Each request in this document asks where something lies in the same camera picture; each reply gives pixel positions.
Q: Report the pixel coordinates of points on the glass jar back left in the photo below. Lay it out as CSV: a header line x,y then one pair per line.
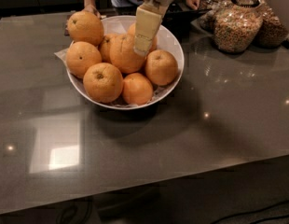
x,y
206,21

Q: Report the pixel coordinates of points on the white bowl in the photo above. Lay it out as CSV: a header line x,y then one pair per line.
x,y
165,40

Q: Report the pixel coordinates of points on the glass jar back right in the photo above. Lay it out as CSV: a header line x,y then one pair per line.
x,y
272,32

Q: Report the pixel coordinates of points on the white paper bowl liner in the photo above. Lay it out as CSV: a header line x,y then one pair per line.
x,y
61,55

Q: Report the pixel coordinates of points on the glass jar of cereal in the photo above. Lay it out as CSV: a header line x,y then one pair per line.
x,y
236,25

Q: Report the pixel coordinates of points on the orange hidden back middle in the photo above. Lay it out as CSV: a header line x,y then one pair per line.
x,y
105,45

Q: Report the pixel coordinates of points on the orange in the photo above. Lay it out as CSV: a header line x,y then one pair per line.
x,y
131,31
80,57
137,89
103,82
161,67
122,54
85,26

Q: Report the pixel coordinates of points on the person right hand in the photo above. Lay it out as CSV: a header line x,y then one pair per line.
x,y
92,9

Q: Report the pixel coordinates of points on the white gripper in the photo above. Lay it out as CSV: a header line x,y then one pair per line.
x,y
149,16

